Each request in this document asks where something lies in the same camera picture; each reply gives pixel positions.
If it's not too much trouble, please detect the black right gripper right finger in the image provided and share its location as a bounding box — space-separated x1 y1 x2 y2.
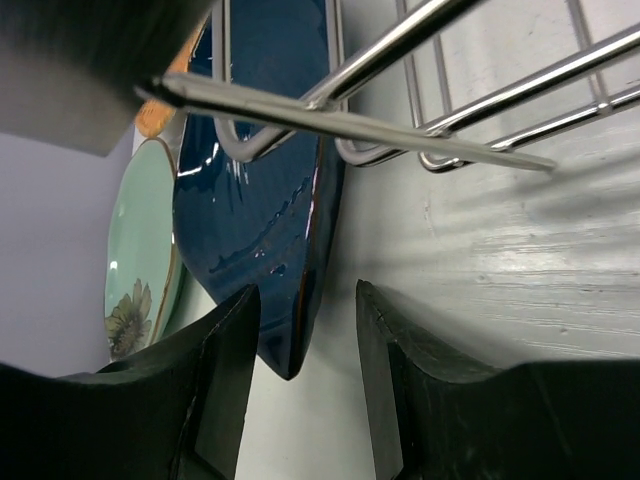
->
356 280 639 479

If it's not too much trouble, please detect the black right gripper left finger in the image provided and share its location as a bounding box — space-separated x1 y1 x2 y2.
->
1 286 261 479

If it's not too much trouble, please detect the mint green flower plate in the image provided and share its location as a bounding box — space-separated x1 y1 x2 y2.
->
104 138 184 361

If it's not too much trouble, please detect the dark blue glazed plate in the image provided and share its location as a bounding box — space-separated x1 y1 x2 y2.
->
173 1 345 380

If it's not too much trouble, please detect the orange woven round plate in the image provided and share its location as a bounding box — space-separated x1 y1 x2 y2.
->
134 20 206 138

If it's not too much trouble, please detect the metal wire dish rack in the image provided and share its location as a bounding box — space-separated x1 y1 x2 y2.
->
144 1 639 172

